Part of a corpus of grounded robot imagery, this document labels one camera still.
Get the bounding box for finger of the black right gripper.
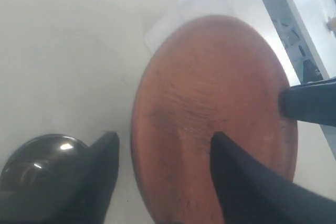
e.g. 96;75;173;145
279;78;335;126

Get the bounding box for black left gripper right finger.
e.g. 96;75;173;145
210;132;335;223

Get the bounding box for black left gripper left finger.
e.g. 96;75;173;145
1;132;120;223

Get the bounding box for brown round plate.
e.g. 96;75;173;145
131;15;298;223

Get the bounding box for stainless steel cup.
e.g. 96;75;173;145
1;134;88;192

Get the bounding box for white perforated plastic basket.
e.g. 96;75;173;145
143;0;237;51

